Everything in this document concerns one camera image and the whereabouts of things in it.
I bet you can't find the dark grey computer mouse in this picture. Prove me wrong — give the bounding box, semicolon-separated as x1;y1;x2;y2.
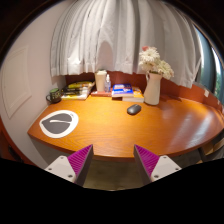
126;103;143;116

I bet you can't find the green and black mug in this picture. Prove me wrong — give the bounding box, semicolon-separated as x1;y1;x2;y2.
45;87;63;104

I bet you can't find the clear spray bottle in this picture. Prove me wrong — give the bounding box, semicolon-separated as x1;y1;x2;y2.
104;73;112;93

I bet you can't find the white pleated curtain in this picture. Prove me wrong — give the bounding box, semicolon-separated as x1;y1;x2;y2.
49;0;204;89

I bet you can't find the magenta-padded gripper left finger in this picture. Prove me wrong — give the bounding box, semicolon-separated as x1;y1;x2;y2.
44;144;94;187

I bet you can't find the blue book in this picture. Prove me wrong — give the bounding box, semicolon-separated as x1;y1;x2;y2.
111;83;135;99

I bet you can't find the dark window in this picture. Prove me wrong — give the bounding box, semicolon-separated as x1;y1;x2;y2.
194;28;224;104

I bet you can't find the cream tumbler with lid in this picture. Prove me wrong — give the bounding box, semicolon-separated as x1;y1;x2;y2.
94;69;108;93

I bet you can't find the orange and yellow book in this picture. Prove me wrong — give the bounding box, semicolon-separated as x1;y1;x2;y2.
122;87;145;103

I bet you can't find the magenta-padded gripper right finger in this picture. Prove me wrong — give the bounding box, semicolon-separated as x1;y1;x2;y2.
133;144;183;185

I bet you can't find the white and grey mouse pad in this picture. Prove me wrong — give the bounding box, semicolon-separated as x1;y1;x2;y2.
38;109;80;139

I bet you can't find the white ceramic vase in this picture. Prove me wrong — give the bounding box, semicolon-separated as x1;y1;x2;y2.
143;71;163;106

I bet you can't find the yellow and black cover book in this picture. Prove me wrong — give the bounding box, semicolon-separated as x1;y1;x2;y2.
66;80;95;90

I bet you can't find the yellow and white book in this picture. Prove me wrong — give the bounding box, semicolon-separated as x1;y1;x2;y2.
60;93;91;101

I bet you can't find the wooden chair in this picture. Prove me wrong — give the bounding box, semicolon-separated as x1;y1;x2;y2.
198;133;224;164

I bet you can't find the dark red book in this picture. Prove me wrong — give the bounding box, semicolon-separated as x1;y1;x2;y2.
90;89;113;98

